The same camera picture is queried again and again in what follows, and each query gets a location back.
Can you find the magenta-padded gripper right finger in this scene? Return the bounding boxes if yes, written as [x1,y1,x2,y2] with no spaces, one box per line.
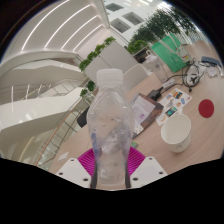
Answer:
[125,146,169,189]

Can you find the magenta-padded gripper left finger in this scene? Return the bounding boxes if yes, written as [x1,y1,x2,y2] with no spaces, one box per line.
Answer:
[54,148,99,189]

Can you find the clear plastic water bottle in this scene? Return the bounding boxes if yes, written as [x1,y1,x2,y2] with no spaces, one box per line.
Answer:
[87,68,136,188]

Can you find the white paper sheet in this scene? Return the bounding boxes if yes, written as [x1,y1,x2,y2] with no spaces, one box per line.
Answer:
[58,151,70,162]

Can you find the white ceramic mug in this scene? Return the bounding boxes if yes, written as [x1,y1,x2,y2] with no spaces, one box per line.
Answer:
[160,113,193,154]

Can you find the brown board with papers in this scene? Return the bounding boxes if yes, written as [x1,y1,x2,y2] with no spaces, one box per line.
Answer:
[130,92,165,139]

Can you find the white sticker sheet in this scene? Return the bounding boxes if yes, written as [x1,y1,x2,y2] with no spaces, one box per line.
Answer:
[155,87,193,127]

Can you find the black power adapter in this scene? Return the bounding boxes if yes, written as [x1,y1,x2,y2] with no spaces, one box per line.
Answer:
[146,88,164,102]

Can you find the flat round red coaster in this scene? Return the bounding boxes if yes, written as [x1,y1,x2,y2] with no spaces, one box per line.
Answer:
[198,98,215,119]

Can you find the potted plants by railing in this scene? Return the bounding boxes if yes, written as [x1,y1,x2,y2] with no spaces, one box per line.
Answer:
[79,79,98,98]

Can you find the white chair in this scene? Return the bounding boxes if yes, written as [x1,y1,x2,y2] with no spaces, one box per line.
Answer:
[122,63,149,92]

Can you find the clear plastic jar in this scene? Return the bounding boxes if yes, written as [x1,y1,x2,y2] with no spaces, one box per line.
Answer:
[144,54,169,84]

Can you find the green tote bag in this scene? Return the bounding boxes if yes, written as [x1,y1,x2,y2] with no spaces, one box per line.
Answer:
[150,32,193,74]

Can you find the green plants atop cabinet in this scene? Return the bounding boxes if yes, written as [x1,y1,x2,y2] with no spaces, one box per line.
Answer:
[78,35,117,73]

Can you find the dark blue flat keyboard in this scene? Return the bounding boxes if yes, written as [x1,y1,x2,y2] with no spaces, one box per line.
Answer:
[200,55,223,67]

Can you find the green hedge plant row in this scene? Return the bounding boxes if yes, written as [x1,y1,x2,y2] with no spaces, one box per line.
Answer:
[125,8,198,54]

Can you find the tangled black cables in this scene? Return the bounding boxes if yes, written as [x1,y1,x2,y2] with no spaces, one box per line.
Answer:
[181,61,205,93]

